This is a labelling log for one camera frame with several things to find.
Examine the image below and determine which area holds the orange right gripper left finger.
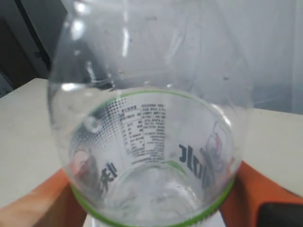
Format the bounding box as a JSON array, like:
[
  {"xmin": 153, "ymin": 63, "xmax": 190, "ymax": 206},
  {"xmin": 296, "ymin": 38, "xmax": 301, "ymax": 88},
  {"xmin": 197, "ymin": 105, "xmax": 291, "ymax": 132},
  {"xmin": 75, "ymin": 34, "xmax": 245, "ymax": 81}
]
[{"xmin": 0, "ymin": 169, "xmax": 87, "ymax": 227}]

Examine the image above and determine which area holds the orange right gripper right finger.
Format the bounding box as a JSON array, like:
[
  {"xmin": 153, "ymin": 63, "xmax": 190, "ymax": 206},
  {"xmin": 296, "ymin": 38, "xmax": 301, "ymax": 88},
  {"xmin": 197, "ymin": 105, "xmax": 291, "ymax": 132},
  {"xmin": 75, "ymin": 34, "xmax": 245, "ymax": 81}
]
[{"xmin": 220, "ymin": 162, "xmax": 303, "ymax": 227}]

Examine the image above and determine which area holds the clear plastic water bottle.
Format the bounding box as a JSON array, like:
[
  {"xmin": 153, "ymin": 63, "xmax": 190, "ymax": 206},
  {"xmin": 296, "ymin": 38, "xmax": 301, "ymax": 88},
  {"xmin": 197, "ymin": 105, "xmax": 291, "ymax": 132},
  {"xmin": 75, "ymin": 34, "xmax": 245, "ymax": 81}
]
[{"xmin": 47, "ymin": 0, "xmax": 255, "ymax": 227}]

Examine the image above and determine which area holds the white wrinkled backdrop curtain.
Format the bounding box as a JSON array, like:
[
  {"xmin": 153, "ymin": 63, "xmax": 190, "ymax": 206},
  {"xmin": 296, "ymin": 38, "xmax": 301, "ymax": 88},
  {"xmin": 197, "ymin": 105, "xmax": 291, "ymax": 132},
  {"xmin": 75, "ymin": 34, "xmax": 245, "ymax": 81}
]
[{"xmin": 51, "ymin": 0, "xmax": 303, "ymax": 114}]

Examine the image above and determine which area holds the dark cabinet in background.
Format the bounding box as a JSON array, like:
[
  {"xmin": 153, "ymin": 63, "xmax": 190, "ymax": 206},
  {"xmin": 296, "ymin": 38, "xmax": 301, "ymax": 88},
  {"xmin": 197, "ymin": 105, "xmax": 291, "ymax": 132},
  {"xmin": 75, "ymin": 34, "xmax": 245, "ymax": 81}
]
[{"xmin": 0, "ymin": 0, "xmax": 67, "ymax": 90}]

